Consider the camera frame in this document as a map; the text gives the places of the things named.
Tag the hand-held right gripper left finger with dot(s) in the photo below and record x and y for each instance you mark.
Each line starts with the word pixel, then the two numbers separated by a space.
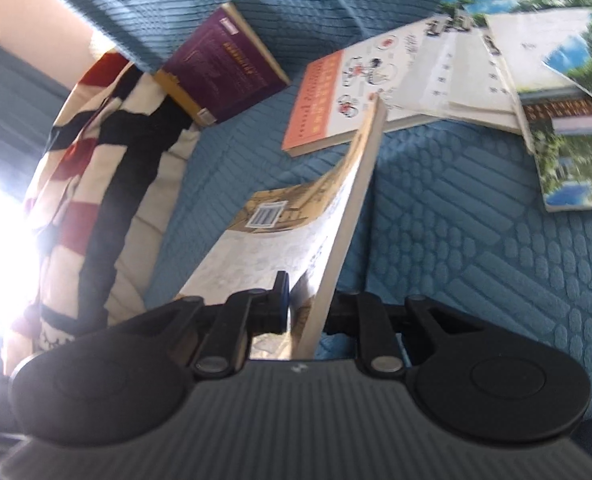
pixel 282 305

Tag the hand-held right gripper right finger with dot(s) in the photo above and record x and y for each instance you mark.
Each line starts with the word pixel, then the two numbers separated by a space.
pixel 338 316

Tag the tan illustrated book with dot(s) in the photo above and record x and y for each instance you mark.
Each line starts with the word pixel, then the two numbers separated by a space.
pixel 301 230

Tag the orange and white book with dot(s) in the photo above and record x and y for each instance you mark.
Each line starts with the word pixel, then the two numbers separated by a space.
pixel 336 95

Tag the purple book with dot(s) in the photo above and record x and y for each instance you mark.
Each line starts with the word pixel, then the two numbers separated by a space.
pixel 220 72

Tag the blue textured sofa cover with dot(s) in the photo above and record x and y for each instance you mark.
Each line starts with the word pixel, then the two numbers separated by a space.
pixel 451 240

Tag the red white navy striped cloth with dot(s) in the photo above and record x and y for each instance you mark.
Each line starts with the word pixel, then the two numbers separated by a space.
pixel 100 170

